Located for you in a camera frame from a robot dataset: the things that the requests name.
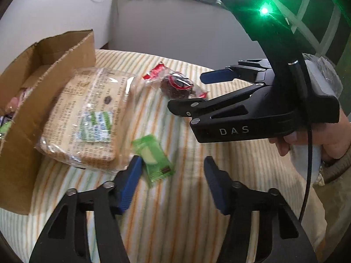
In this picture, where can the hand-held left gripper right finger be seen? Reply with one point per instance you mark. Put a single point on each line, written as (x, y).
(219, 186)

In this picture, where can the person's right hand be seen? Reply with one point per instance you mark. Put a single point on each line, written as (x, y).
(337, 139)

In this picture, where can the dark candy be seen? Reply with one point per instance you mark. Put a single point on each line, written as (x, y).
(175, 85)

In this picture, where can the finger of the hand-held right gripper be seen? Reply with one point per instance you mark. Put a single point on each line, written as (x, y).
(216, 75)
(219, 104)

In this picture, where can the pink candy packet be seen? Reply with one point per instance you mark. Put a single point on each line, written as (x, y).
(19, 96)

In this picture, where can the cardboard box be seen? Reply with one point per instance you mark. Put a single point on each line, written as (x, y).
(41, 68)

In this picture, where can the striped blanket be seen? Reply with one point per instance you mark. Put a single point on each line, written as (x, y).
(178, 213)

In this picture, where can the clear wrapped cracker packet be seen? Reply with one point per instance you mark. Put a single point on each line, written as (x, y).
(90, 115)

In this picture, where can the green candy packet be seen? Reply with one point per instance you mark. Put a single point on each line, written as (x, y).
(153, 156)

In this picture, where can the person's right forearm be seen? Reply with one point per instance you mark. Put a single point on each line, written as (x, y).
(334, 197)

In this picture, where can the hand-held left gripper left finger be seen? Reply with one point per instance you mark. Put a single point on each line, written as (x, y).
(129, 180)

